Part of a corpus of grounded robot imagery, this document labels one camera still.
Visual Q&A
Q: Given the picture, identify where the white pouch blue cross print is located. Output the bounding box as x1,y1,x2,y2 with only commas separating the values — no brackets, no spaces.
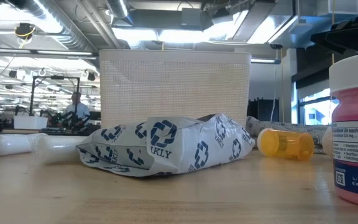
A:
76,113,256,177

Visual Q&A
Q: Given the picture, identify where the orange pill bottle white cap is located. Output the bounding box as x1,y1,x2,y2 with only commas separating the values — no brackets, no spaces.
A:
257,128,315,162

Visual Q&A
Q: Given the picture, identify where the beige bandage roll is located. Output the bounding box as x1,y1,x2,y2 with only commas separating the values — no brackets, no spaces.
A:
321,126,334,157

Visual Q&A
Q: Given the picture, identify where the pink medicine bottle white cap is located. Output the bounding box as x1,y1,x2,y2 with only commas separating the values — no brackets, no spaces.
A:
328,51,358,210

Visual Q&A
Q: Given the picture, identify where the white perforated plastic basket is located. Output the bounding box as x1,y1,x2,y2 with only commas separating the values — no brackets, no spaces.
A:
99,49,252,128

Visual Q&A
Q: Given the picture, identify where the white plastic bin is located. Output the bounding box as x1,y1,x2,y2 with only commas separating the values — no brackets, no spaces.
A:
13,115,48,130

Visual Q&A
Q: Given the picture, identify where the black cabinet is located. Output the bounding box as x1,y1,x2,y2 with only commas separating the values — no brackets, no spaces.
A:
247,98,281,123

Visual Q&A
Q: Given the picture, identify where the person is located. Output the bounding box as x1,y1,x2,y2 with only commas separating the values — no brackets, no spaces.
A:
61,91,91,128

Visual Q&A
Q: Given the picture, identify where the grey patterned folded cloth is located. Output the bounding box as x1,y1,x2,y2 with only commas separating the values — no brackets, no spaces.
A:
246,116,331,155

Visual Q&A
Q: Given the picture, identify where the black metal frame stand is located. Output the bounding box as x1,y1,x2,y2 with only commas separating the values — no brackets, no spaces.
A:
29,75,81,125

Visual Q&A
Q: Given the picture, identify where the black ceiling cable reel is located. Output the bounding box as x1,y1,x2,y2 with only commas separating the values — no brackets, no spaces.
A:
14,22,37,40

